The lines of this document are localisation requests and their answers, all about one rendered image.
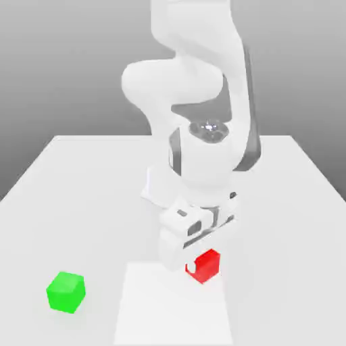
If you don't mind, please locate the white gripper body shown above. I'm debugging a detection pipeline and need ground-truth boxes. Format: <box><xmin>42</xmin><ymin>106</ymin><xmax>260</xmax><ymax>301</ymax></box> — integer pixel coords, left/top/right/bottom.
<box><xmin>158</xmin><ymin>214</ymin><xmax>239</xmax><ymax>272</ymax></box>

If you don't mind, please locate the small red cube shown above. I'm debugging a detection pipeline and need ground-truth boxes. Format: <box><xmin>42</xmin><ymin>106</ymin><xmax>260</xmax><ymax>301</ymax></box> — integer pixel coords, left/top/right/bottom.
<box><xmin>184</xmin><ymin>248</ymin><xmax>222</xmax><ymax>285</ymax></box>

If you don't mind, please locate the small green cube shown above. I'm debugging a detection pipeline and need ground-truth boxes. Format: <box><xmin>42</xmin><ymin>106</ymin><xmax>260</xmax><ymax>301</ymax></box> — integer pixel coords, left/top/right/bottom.
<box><xmin>45</xmin><ymin>271</ymin><xmax>87</xmax><ymax>315</ymax></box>

